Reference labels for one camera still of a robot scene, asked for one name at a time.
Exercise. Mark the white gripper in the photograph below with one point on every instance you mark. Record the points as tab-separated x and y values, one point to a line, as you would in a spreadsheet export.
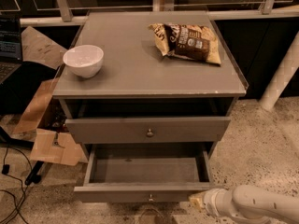
209	201

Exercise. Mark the grey drawer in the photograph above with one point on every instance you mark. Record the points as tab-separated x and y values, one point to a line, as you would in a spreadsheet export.
148	130
149	173

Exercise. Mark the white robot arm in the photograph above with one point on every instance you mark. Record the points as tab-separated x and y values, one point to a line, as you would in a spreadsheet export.
247	204

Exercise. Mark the grey top drawer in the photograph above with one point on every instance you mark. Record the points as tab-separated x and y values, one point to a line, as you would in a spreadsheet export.
148	130

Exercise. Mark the grey wooden drawer cabinet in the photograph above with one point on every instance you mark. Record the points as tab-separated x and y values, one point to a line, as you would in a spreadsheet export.
136	81

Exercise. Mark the brown yellow chip bag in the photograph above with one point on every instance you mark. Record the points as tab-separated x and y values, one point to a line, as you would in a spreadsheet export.
189	42

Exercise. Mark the white ceramic bowl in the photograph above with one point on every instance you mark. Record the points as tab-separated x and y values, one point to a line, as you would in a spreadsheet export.
84	60

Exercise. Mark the open laptop computer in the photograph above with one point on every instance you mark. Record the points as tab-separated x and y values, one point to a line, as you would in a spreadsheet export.
10	46

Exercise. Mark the white diagonal post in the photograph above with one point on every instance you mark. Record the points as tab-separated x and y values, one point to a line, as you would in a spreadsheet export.
286	70

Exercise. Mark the metal railing frame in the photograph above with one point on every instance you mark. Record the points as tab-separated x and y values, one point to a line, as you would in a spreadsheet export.
75	12

